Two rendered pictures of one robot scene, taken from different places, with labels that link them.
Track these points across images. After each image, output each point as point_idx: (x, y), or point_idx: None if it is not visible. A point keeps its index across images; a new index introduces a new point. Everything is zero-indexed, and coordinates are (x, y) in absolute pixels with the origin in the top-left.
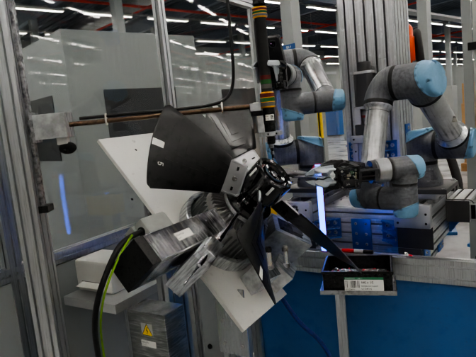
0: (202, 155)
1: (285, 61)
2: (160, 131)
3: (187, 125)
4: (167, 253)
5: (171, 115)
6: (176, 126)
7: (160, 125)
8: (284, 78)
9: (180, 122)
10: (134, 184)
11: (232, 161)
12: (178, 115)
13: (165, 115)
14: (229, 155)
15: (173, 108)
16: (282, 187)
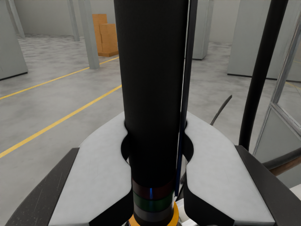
0: None
1: (18, 211)
2: (218, 110)
3: (212, 121)
4: (186, 159)
5: (222, 105)
6: (215, 115)
7: (221, 106)
8: None
9: (216, 115)
10: (300, 185)
11: (180, 186)
12: (221, 108)
13: (224, 102)
14: (182, 177)
15: (227, 101)
16: (125, 224)
